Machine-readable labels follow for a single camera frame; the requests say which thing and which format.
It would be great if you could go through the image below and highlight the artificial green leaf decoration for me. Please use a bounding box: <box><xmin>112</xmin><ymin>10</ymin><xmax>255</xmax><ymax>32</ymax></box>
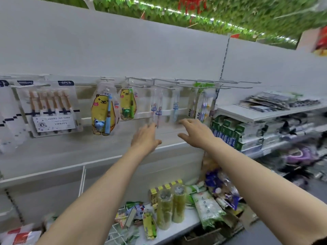
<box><xmin>31</xmin><ymin>0</ymin><xmax>327</xmax><ymax>50</ymax></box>

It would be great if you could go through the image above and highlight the row of metal display hooks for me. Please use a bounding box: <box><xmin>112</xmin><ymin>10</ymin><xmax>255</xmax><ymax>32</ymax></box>
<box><xmin>100</xmin><ymin>77</ymin><xmax>262</xmax><ymax>90</ymax></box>

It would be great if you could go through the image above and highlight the red hanging decoration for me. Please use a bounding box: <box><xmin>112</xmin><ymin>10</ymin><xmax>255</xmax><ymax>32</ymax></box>
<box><xmin>178</xmin><ymin>0</ymin><xmax>208</xmax><ymax>14</ymax></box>

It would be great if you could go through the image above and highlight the person's left forearm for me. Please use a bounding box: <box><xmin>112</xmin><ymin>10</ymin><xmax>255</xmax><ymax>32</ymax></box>
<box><xmin>36</xmin><ymin>145</ymin><xmax>152</xmax><ymax>245</ymax></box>

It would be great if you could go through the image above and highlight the white toothbrush multipack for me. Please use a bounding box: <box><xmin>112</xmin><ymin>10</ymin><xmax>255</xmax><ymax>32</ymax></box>
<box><xmin>0</xmin><ymin>80</ymin><xmax>29</xmax><ymax>155</ymax></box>

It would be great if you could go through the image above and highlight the white wire rack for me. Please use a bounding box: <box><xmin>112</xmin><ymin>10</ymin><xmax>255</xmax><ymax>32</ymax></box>
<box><xmin>105</xmin><ymin>221</ymin><xmax>134</xmax><ymax>245</ymax></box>

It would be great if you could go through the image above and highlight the person's right hand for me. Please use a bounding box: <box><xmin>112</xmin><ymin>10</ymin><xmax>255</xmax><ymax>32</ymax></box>
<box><xmin>177</xmin><ymin>118</ymin><xmax>218</xmax><ymax>149</ymax></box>

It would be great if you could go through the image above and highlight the green-topped toothbrush pack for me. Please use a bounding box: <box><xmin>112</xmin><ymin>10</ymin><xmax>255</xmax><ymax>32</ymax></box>
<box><xmin>197</xmin><ymin>84</ymin><xmax>218</xmax><ymax>123</ymax></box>
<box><xmin>187</xmin><ymin>83</ymin><xmax>200</xmax><ymax>118</ymax></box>

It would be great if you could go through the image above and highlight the clear toothbrush pack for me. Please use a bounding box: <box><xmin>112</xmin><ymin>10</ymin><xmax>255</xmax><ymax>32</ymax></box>
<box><xmin>150</xmin><ymin>87</ymin><xmax>164</xmax><ymax>128</ymax></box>
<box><xmin>172</xmin><ymin>87</ymin><xmax>181</xmax><ymax>121</ymax></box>

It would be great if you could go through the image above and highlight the bamboo toothbrush multipack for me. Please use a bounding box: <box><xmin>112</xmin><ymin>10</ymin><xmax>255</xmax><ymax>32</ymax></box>
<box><xmin>15</xmin><ymin>80</ymin><xmax>84</xmax><ymax>138</ymax></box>

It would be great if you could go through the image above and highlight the red white packet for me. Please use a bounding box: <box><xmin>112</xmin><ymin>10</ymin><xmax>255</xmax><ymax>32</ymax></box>
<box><xmin>0</xmin><ymin>223</ymin><xmax>43</xmax><ymax>245</ymax></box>

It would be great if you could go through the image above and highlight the yellow black striped box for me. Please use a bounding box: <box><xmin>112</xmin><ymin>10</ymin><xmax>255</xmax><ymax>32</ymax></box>
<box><xmin>149</xmin><ymin>179</ymin><xmax>183</xmax><ymax>207</ymax></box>

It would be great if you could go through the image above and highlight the yellow bear pack green toothbrush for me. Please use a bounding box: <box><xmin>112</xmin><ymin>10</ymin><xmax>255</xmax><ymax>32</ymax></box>
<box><xmin>119</xmin><ymin>84</ymin><xmax>138</xmax><ymax>121</ymax></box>

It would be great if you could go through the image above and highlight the person's right forearm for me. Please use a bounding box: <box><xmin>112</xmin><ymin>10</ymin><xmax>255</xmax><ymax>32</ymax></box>
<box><xmin>204</xmin><ymin>138</ymin><xmax>327</xmax><ymax>245</ymax></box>

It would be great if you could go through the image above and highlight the pile of dark flat packs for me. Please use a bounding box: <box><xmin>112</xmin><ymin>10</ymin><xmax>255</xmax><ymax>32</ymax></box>
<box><xmin>238</xmin><ymin>91</ymin><xmax>321</xmax><ymax>113</ymax></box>

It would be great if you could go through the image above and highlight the green white snack packet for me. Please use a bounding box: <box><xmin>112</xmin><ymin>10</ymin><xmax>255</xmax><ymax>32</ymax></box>
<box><xmin>191</xmin><ymin>191</ymin><xmax>227</xmax><ymax>230</ymax></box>

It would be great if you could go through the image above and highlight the yellow small packet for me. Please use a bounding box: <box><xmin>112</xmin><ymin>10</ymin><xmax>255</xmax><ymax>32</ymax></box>
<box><xmin>142</xmin><ymin>211</ymin><xmax>157</xmax><ymax>240</ymax></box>

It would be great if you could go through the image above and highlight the person's left hand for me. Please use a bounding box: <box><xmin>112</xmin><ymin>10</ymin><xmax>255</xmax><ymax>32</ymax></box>
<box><xmin>131</xmin><ymin>123</ymin><xmax>162</xmax><ymax>153</ymax></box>

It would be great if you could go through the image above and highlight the purple plastic item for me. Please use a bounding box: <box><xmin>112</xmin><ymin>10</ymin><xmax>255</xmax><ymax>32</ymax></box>
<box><xmin>284</xmin><ymin>147</ymin><xmax>319</xmax><ymax>167</ymax></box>

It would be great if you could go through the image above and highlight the green filled clear jar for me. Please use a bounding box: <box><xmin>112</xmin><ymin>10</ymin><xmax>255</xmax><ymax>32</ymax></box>
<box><xmin>156</xmin><ymin>189</ymin><xmax>174</xmax><ymax>231</ymax></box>
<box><xmin>172</xmin><ymin>185</ymin><xmax>186</xmax><ymax>224</ymax></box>

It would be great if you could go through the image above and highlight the white store shelf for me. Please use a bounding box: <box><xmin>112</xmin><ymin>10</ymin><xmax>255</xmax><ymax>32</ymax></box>
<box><xmin>216</xmin><ymin>101</ymin><xmax>327</xmax><ymax>123</ymax></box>

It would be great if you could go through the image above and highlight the yellow bear pack blue toothbrush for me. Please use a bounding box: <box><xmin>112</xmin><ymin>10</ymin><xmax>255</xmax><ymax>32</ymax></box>
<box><xmin>91</xmin><ymin>82</ymin><xmax>120</xmax><ymax>136</ymax></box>

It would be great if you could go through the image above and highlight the blue purple snack packet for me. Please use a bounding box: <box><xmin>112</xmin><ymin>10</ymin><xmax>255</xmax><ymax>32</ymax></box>
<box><xmin>204</xmin><ymin>169</ymin><xmax>242</xmax><ymax>211</ymax></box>

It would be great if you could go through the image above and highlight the stack of green toothpaste boxes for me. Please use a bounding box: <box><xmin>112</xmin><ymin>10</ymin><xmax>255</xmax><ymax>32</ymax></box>
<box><xmin>210</xmin><ymin>115</ymin><xmax>267</xmax><ymax>154</ymax></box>

